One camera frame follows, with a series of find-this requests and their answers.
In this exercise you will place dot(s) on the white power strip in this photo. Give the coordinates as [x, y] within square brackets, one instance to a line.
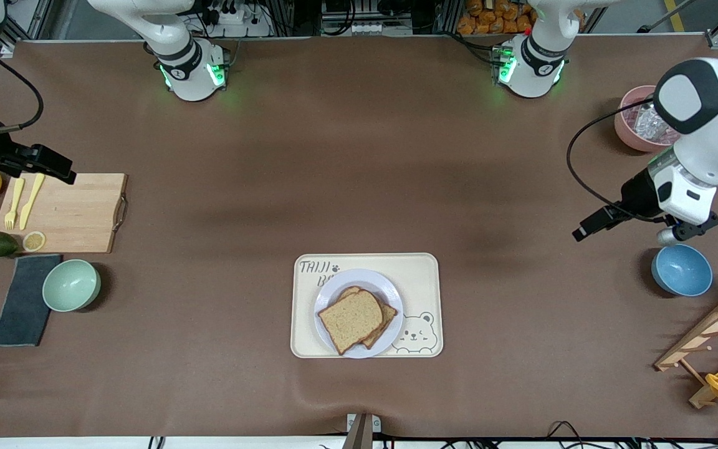
[381, 28]
[237, 17]

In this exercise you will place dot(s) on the wooden cutting board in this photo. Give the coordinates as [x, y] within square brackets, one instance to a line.
[72, 212]

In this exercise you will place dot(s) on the blue bowl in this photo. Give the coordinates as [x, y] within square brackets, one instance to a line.
[683, 271]

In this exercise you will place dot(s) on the yellow plastic knife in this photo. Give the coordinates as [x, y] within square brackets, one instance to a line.
[25, 218]

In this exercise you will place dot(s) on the clear ice cubes pile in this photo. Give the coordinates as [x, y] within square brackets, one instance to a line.
[649, 129]

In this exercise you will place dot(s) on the lemon slice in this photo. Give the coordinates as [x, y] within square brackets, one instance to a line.
[33, 241]

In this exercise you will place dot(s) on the wooden drying rack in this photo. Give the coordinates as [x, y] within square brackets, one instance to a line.
[708, 330]

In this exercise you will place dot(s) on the yellow plastic fork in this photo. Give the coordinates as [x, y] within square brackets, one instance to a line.
[15, 199]

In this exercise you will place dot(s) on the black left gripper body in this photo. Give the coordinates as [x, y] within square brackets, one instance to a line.
[637, 194]

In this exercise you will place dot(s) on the mint green bowl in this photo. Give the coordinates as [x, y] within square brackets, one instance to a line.
[71, 285]

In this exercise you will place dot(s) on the aluminium frame profile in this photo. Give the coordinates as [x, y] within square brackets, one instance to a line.
[715, 38]
[38, 19]

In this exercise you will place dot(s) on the orange snack bags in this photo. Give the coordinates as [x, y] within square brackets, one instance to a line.
[490, 22]

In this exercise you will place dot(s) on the pale lilac round plate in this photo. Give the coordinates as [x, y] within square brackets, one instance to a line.
[365, 277]

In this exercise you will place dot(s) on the plain brown bread slice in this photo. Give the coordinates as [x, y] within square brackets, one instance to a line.
[349, 321]

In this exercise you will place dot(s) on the grey metal camera mount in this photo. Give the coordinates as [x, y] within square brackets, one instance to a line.
[361, 433]

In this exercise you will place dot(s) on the dark grey cloth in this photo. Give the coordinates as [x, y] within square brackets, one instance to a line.
[22, 312]

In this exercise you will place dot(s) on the pink bowl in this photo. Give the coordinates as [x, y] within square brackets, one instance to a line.
[626, 132]

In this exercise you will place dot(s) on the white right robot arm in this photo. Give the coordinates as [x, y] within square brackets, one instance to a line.
[178, 62]

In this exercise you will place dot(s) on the cream tray with bear print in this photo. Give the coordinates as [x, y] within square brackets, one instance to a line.
[421, 280]

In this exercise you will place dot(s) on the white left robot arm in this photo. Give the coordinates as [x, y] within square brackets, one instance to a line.
[702, 143]

